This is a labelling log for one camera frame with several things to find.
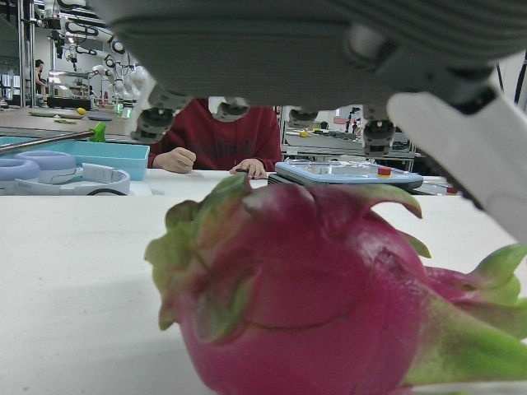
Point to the distant person in black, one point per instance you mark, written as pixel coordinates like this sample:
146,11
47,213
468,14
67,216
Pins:
40,78

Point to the metal reacher grabber tool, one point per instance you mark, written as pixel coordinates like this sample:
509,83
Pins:
45,140

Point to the small robot teach pendant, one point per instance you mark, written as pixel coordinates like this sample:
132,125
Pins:
440,188

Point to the person in red sweater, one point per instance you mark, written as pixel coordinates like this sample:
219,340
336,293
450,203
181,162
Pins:
247,140

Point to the large robot teach pendant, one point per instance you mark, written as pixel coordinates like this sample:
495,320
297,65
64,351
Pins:
329,177

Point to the green plastic item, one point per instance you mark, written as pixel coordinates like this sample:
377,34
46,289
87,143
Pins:
99,132

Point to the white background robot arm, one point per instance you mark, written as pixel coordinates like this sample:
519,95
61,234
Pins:
123,86

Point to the light blue storage bin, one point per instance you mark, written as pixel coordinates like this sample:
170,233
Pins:
123,158

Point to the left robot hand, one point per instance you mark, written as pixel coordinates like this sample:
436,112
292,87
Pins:
267,49

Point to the pink dragon fruit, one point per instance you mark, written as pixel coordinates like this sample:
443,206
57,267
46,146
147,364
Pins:
309,308

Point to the pale blue headphones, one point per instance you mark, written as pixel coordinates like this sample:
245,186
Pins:
53,164

